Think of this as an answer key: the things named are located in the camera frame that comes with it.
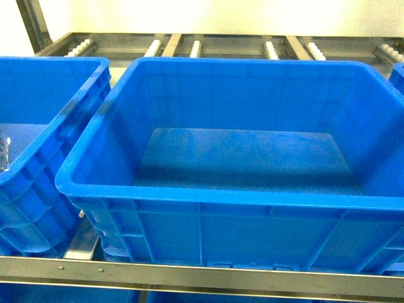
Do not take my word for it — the large blue middle crate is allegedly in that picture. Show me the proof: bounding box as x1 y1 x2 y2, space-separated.
55 58 403 276

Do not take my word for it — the steel roller rack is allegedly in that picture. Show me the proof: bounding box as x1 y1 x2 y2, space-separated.
1 1 403 302

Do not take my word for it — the blue left crate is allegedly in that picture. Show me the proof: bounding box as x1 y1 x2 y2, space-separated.
1 57 111 258

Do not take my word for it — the clear metal object at edge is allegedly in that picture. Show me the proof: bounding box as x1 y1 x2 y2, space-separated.
0 131 11 172

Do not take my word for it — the blue right crate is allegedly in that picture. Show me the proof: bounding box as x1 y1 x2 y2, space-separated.
389 62 404 95

